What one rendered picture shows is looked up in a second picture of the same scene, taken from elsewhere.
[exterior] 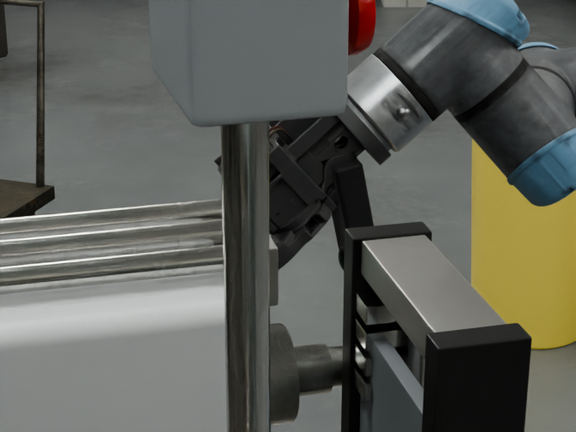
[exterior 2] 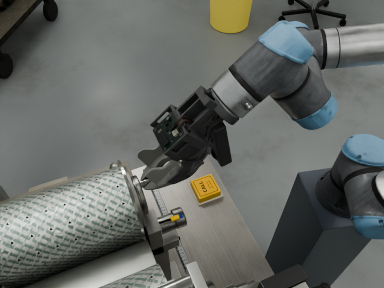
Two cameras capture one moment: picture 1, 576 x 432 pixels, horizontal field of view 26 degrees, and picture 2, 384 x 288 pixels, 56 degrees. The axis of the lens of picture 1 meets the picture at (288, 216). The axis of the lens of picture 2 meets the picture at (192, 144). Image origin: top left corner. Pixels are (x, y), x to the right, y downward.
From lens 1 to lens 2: 59 cm
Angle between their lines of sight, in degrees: 29
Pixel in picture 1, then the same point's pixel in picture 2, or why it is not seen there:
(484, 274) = (215, 8)
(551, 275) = (238, 8)
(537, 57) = not seen: hidden behind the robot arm
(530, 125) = (310, 104)
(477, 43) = (288, 69)
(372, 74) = (232, 87)
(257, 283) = not seen: outside the picture
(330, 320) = (162, 27)
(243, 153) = not seen: outside the picture
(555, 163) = (318, 118)
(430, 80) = (263, 90)
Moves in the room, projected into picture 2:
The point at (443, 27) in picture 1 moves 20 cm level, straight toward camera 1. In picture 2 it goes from (271, 63) to (303, 177)
